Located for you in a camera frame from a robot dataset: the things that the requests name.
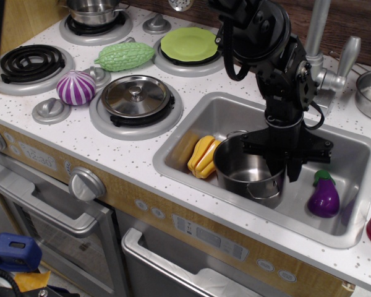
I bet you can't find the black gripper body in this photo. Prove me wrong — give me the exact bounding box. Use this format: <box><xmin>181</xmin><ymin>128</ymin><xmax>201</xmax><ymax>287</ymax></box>
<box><xmin>240</xmin><ymin>122</ymin><xmax>333</xmax><ymax>163</ymax></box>

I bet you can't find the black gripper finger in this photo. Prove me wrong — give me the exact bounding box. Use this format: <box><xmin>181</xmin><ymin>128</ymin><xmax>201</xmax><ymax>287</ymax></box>
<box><xmin>286</xmin><ymin>158</ymin><xmax>304</xmax><ymax>183</ymax></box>
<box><xmin>264</xmin><ymin>154</ymin><xmax>286</xmax><ymax>176</ymax></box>

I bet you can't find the steel pot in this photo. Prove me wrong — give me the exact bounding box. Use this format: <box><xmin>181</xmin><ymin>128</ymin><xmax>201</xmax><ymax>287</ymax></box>
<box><xmin>213</xmin><ymin>130</ymin><xmax>285</xmax><ymax>209</ymax></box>
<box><xmin>57</xmin><ymin>0</ymin><xmax>130</xmax><ymax>27</ymax></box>

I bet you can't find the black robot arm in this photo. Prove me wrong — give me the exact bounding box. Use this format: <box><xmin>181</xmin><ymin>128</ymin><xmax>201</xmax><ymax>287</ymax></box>
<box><xmin>207</xmin><ymin>1</ymin><xmax>333</xmax><ymax>182</ymax></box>

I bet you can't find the silver sink basin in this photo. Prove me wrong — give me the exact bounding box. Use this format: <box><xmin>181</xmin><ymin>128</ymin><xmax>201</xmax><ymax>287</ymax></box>
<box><xmin>153</xmin><ymin>92</ymin><xmax>371</xmax><ymax>249</ymax></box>

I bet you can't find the steel pot lid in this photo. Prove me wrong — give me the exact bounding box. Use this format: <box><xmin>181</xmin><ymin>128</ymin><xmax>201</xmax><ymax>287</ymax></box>
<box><xmin>101</xmin><ymin>75</ymin><xmax>171</xmax><ymax>119</ymax></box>

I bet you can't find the purple toy eggplant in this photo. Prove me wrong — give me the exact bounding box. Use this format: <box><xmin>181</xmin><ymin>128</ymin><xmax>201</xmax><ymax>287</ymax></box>
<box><xmin>307</xmin><ymin>170</ymin><xmax>340</xmax><ymax>218</ymax></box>

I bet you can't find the silver toy faucet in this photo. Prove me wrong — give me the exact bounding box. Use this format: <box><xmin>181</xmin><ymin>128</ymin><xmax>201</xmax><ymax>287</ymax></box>
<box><xmin>305</xmin><ymin>1</ymin><xmax>361</xmax><ymax>115</ymax></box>

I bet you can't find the yellow toy squash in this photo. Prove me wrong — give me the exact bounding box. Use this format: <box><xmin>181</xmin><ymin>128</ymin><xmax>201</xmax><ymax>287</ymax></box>
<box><xmin>187</xmin><ymin>136</ymin><xmax>221</xmax><ymax>179</ymax></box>

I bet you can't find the green plastic plate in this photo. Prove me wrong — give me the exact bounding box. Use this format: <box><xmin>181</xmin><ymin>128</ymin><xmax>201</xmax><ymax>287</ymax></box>
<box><xmin>160</xmin><ymin>27</ymin><xmax>218</xmax><ymax>62</ymax></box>

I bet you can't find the perforated steel ladle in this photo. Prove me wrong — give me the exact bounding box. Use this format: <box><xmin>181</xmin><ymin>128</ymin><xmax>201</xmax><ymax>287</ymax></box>
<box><xmin>168</xmin><ymin>0</ymin><xmax>194</xmax><ymax>12</ymax></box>

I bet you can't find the silver stove knob back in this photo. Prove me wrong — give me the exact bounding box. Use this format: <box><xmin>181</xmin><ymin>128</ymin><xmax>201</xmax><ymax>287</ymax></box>
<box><xmin>143</xmin><ymin>14</ymin><xmax>171</xmax><ymax>35</ymax></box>

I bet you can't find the silver stove knob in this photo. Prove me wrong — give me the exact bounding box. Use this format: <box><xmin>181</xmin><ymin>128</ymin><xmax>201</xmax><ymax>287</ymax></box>
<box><xmin>83</xmin><ymin>66</ymin><xmax>111</xmax><ymax>90</ymax></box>
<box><xmin>143</xmin><ymin>14</ymin><xmax>171</xmax><ymax>35</ymax></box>
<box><xmin>32</xmin><ymin>98</ymin><xmax>71</xmax><ymax>125</ymax></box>

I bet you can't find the silver oven dial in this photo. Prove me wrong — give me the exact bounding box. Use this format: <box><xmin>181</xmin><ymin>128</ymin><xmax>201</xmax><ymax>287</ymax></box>
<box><xmin>68</xmin><ymin>166</ymin><xmax>106</xmax><ymax>202</ymax></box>

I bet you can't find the green toy bitter gourd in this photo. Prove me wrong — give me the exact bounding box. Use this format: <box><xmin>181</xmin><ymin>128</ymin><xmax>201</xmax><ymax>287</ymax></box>
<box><xmin>94</xmin><ymin>42</ymin><xmax>155</xmax><ymax>72</ymax></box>

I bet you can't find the silver stove knob middle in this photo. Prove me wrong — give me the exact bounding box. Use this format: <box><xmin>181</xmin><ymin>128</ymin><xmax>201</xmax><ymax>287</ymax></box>
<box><xmin>83</xmin><ymin>66</ymin><xmax>111</xmax><ymax>90</ymax></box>

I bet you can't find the purple striped toy onion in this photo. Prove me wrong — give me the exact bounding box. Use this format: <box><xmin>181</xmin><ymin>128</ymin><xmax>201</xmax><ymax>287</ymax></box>
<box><xmin>56</xmin><ymin>70</ymin><xmax>96</xmax><ymax>106</ymax></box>

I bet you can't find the silver stove knob front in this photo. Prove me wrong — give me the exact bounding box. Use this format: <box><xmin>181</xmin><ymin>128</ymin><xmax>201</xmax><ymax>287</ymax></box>
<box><xmin>32</xmin><ymin>98</ymin><xmax>71</xmax><ymax>125</ymax></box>

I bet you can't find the black coil burner left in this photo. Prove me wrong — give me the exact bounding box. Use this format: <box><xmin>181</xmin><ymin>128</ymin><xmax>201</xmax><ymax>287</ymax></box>
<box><xmin>0</xmin><ymin>45</ymin><xmax>66</xmax><ymax>84</ymax></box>

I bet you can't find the blue clamp tool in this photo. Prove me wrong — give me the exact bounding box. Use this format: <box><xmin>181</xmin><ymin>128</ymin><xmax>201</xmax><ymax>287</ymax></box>
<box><xmin>0</xmin><ymin>233</ymin><xmax>43</xmax><ymax>272</ymax></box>

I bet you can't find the dishwasher door with handle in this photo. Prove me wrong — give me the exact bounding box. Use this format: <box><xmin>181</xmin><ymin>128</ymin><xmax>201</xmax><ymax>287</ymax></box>
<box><xmin>121</xmin><ymin>228</ymin><xmax>285</xmax><ymax>296</ymax></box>

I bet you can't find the oven door with handle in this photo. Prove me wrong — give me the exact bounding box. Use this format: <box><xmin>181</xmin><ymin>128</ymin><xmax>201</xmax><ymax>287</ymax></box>
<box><xmin>0</xmin><ymin>153</ymin><xmax>129</xmax><ymax>296</ymax></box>

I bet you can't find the black cable lower left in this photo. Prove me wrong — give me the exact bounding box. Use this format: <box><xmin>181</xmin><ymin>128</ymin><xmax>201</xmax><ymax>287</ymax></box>
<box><xmin>0</xmin><ymin>266</ymin><xmax>22</xmax><ymax>297</ymax></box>

